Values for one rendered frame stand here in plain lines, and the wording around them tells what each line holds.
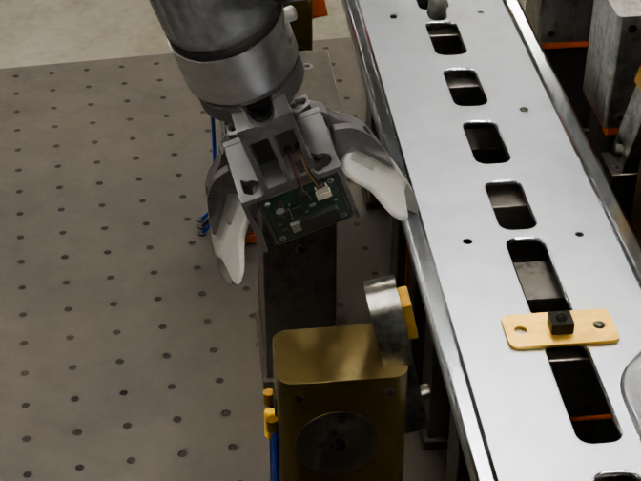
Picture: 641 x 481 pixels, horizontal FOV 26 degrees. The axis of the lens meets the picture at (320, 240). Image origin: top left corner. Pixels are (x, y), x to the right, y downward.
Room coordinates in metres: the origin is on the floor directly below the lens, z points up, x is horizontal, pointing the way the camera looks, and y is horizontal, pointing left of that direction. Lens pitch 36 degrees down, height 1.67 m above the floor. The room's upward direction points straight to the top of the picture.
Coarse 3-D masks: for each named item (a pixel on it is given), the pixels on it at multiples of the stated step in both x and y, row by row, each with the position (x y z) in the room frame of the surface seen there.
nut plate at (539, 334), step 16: (512, 320) 0.82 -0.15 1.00; (528, 320) 0.82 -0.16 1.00; (544, 320) 0.82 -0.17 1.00; (576, 320) 0.82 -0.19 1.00; (592, 320) 0.82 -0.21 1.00; (608, 320) 0.82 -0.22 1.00; (512, 336) 0.80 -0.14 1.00; (528, 336) 0.80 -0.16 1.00; (544, 336) 0.80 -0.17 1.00; (560, 336) 0.80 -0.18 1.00; (576, 336) 0.80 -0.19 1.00; (592, 336) 0.80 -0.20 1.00; (608, 336) 0.80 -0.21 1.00
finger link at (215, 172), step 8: (216, 160) 0.82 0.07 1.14; (224, 160) 0.82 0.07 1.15; (216, 168) 0.82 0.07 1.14; (224, 168) 0.82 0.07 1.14; (208, 176) 0.82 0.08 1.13; (216, 176) 0.81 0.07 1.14; (224, 176) 0.81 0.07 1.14; (232, 176) 0.81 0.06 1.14; (208, 184) 0.82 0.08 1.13; (216, 184) 0.81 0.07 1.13; (224, 184) 0.81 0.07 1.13; (232, 184) 0.82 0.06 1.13; (208, 192) 0.82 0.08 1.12; (216, 192) 0.82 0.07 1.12; (224, 192) 0.81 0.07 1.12; (232, 192) 0.82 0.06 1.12; (208, 200) 0.82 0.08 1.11; (216, 200) 0.82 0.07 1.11; (224, 200) 0.82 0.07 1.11; (208, 208) 0.82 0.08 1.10; (216, 208) 0.82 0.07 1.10; (208, 216) 0.83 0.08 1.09; (216, 216) 0.82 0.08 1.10; (216, 224) 0.82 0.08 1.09; (216, 232) 0.82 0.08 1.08
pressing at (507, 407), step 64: (384, 0) 1.37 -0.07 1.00; (448, 0) 1.37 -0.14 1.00; (512, 0) 1.36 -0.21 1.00; (384, 64) 1.23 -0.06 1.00; (448, 64) 1.23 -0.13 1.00; (512, 64) 1.23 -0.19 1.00; (384, 128) 1.11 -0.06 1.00; (448, 128) 1.10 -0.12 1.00; (512, 128) 1.10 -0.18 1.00; (576, 128) 1.10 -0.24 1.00; (448, 192) 1.00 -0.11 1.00; (576, 192) 1.00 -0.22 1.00; (448, 256) 0.90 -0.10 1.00; (576, 256) 0.90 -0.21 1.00; (640, 256) 0.90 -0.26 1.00; (448, 320) 0.83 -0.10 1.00; (640, 320) 0.82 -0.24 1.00; (448, 384) 0.76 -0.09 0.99; (512, 384) 0.75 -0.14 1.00; (640, 384) 0.75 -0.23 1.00; (512, 448) 0.68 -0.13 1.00; (576, 448) 0.68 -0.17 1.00; (640, 448) 0.68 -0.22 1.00
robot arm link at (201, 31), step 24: (168, 0) 0.74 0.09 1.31; (192, 0) 0.73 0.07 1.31; (216, 0) 0.73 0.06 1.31; (240, 0) 0.73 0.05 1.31; (264, 0) 0.73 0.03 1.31; (168, 24) 0.75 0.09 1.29; (192, 24) 0.74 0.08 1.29; (216, 24) 0.74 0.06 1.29; (240, 24) 0.74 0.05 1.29; (264, 24) 0.75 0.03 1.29; (192, 48) 0.74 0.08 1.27; (216, 48) 0.74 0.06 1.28; (240, 48) 0.74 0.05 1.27
